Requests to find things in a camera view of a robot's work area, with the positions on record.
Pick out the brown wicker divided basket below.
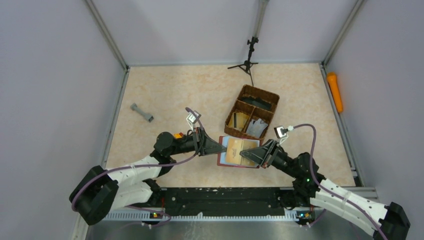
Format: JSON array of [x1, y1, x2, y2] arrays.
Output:
[[224, 84, 280, 142]]

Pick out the white perforated cable duct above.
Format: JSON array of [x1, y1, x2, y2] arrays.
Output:
[[103, 209, 300, 222]]

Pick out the silver cards in basket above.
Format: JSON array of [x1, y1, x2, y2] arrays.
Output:
[[246, 118, 268, 138]]

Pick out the black mini tripod stand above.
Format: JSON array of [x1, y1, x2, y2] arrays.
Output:
[[227, 36, 259, 87]]

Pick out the gold card in basket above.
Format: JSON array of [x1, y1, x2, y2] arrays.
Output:
[[228, 111, 250, 131]]

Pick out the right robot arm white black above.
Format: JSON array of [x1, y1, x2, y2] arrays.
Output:
[[240, 140, 411, 240]]

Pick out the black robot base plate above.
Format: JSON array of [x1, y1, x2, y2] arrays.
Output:
[[138, 187, 310, 217]]

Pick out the light blue card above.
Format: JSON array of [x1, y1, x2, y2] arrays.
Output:
[[220, 136, 261, 165]]

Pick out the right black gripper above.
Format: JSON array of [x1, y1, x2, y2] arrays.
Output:
[[239, 138, 299, 178]]

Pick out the gold credit card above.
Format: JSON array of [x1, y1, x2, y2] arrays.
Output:
[[225, 137, 260, 168]]

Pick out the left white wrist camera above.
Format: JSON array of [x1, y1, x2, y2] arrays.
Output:
[[186, 111, 202, 131]]

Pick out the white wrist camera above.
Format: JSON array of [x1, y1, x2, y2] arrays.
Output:
[[274, 125, 295, 146], [186, 111, 202, 131]]

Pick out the black item in basket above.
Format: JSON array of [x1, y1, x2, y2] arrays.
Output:
[[241, 96, 272, 111]]

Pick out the yellow toy block car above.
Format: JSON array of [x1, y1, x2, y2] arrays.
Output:
[[173, 132, 184, 139]]

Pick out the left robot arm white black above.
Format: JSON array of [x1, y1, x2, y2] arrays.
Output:
[[69, 127, 227, 226]]

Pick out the grey plastic connector piece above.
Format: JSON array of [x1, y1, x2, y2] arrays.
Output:
[[130, 103, 154, 123]]

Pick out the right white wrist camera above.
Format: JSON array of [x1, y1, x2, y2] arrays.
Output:
[[274, 125, 295, 146]]

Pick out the orange flashlight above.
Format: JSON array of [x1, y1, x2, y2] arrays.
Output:
[[326, 72, 344, 113]]

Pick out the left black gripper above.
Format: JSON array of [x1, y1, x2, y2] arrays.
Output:
[[168, 126, 227, 157]]

